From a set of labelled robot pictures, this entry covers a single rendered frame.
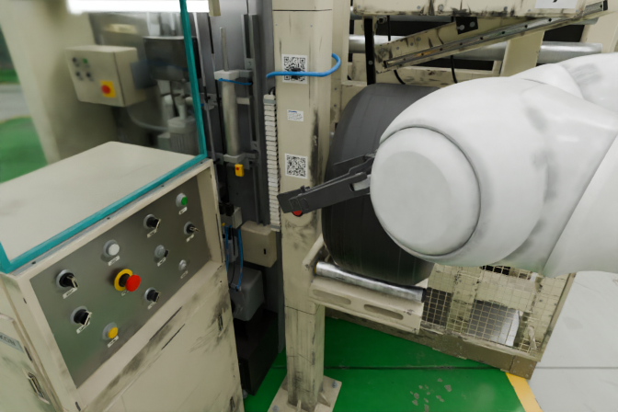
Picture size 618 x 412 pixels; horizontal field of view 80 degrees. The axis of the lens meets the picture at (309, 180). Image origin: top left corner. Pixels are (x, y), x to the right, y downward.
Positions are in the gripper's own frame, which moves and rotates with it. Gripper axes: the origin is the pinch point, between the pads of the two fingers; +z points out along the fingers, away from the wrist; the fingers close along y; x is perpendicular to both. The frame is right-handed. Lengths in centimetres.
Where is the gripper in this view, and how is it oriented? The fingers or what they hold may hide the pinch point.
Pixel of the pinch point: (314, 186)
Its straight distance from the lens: 59.4
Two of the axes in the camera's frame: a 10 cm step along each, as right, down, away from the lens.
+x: -3.9, -9.1, -1.1
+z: -6.5, 1.9, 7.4
